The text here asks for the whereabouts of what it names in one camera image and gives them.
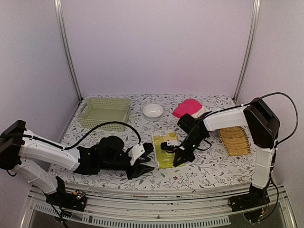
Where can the right aluminium frame post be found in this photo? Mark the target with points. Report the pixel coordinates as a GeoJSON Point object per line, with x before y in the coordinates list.
{"type": "Point", "coordinates": [248, 50]}

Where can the aluminium frame post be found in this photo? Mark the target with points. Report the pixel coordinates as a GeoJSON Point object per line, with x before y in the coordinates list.
{"type": "Point", "coordinates": [64, 39]}
{"type": "Point", "coordinates": [248, 50]}

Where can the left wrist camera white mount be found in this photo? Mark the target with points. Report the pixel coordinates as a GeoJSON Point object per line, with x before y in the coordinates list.
{"type": "Point", "coordinates": [135, 153]}

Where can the white ceramic bowl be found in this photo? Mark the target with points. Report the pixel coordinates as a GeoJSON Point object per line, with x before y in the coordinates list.
{"type": "Point", "coordinates": [152, 112]}

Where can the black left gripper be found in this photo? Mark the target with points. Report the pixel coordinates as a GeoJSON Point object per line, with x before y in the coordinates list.
{"type": "Point", "coordinates": [135, 173]}

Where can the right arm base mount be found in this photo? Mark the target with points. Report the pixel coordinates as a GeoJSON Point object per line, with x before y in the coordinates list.
{"type": "Point", "coordinates": [255, 198]}

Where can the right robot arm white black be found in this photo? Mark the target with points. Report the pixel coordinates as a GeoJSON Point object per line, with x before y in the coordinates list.
{"type": "Point", "coordinates": [211, 158]}

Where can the green plastic basket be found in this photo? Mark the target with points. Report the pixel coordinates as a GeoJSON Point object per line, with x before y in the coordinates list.
{"type": "Point", "coordinates": [98, 110]}

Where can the cream white towel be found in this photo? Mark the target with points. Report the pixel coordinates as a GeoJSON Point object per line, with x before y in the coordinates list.
{"type": "Point", "coordinates": [200, 112]}

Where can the aluminium front rail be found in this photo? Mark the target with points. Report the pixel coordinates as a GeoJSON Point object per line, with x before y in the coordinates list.
{"type": "Point", "coordinates": [192, 208]}

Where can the green crocodile pattern towel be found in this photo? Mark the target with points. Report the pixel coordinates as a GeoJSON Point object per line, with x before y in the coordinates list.
{"type": "Point", "coordinates": [162, 158]}

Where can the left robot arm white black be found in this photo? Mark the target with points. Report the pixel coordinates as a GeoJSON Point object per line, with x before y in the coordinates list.
{"type": "Point", "coordinates": [19, 147]}

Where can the pink towel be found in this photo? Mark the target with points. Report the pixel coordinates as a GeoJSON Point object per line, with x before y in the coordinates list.
{"type": "Point", "coordinates": [189, 106]}

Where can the left aluminium frame post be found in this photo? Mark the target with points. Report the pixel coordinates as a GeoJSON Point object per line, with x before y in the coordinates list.
{"type": "Point", "coordinates": [64, 39]}

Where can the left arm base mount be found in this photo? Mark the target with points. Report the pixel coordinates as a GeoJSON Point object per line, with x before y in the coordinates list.
{"type": "Point", "coordinates": [75, 201]}

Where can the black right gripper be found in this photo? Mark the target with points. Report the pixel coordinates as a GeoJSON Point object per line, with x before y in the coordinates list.
{"type": "Point", "coordinates": [187, 157]}

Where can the yellow woven bamboo tray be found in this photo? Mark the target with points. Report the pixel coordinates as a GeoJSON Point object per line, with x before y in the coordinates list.
{"type": "Point", "coordinates": [235, 141]}

